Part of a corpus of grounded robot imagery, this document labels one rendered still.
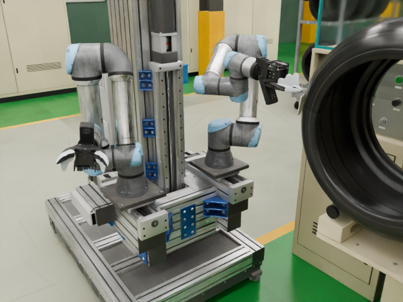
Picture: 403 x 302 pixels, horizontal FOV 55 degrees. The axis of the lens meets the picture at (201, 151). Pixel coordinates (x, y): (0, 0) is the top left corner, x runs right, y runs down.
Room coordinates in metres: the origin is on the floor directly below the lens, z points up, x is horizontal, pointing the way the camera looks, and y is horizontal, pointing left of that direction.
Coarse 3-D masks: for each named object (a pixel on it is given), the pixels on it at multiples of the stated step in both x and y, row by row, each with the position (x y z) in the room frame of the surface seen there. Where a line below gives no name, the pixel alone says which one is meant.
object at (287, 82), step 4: (288, 76) 1.29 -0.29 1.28; (280, 80) 1.31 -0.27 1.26; (284, 80) 1.30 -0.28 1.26; (288, 80) 1.29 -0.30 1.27; (292, 80) 1.28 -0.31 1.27; (280, 84) 1.31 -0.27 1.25; (284, 84) 1.30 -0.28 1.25; (288, 84) 1.29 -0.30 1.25; (292, 84) 1.28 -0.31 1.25; (288, 88) 1.28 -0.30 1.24; (292, 88) 1.27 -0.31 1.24; (296, 88) 1.28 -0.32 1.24; (292, 92) 1.28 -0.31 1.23; (296, 92) 1.27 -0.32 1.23
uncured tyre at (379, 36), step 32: (384, 32) 0.96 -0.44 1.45; (320, 64) 1.11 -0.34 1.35; (352, 64) 1.00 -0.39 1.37; (384, 64) 1.22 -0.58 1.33; (320, 96) 1.06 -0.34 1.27; (352, 96) 1.28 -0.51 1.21; (320, 128) 1.20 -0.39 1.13; (352, 128) 1.27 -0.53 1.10; (320, 160) 1.04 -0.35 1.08; (352, 160) 1.22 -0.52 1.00; (384, 160) 1.18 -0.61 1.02; (352, 192) 1.09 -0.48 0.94; (384, 192) 1.12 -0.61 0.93; (384, 224) 0.87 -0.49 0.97
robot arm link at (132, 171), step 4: (136, 144) 1.53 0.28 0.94; (140, 144) 1.54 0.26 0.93; (112, 148) 1.51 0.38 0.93; (140, 148) 1.52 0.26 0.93; (112, 168) 1.47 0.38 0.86; (116, 168) 1.48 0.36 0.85; (120, 168) 1.48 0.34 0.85; (124, 168) 1.48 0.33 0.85; (128, 168) 1.48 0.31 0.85; (132, 168) 1.48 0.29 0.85; (136, 168) 1.49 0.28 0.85; (140, 168) 1.51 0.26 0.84; (120, 172) 1.49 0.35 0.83; (124, 172) 1.48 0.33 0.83; (128, 172) 1.48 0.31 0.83; (132, 172) 1.48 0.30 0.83; (136, 172) 1.49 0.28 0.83; (140, 172) 1.50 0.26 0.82
